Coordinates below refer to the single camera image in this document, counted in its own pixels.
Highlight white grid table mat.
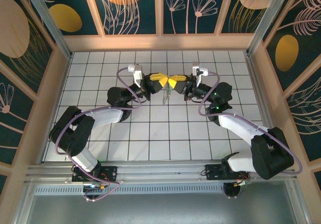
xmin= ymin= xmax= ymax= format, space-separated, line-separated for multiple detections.
xmin=41 ymin=50 xmax=274 ymax=162

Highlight dark panel pink flowers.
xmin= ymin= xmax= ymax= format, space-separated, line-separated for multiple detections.
xmin=163 ymin=0 xmax=218 ymax=35

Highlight dark panel yellow oval feather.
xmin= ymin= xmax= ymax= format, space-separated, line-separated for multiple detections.
xmin=37 ymin=0 xmax=99 ymax=36
xmin=264 ymin=0 xmax=321 ymax=91

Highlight dark panel orange circle leaves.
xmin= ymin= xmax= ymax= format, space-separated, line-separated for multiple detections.
xmin=89 ymin=0 xmax=157 ymax=36

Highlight dark panel pink feathers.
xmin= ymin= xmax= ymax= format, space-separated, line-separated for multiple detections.
xmin=285 ymin=75 xmax=321 ymax=162

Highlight dark panel moon peach circle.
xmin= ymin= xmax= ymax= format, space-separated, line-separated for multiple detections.
xmin=0 ymin=0 xmax=54 ymax=94

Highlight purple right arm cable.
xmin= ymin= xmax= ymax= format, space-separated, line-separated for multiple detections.
xmin=198 ymin=71 xmax=303 ymax=176

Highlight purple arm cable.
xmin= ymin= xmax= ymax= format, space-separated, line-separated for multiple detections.
xmin=55 ymin=67 xmax=142 ymax=202
xmin=198 ymin=71 xmax=303 ymax=176

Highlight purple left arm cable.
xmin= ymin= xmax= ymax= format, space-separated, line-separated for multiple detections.
xmin=55 ymin=67 xmax=142 ymax=202

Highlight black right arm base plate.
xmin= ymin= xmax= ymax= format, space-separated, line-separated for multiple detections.
xmin=204 ymin=163 xmax=226 ymax=182

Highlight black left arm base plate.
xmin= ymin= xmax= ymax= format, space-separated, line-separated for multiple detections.
xmin=72 ymin=165 xmax=118 ymax=182

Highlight long aluminium base rail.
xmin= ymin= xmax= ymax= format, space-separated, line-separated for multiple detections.
xmin=24 ymin=159 xmax=300 ymax=186

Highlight coloured base wire bundle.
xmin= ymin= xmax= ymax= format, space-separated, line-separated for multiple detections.
xmin=232 ymin=175 xmax=251 ymax=187
xmin=82 ymin=181 xmax=112 ymax=193

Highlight aluminium frame post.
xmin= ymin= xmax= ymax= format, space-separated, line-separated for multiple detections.
xmin=20 ymin=0 xmax=74 ymax=60
xmin=246 ymin=0 xmax=294 ymax=58

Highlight slotted grey cable duct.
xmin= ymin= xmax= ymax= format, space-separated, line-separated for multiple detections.
xmin=32 ymin=184 xmax=228 ymax=196

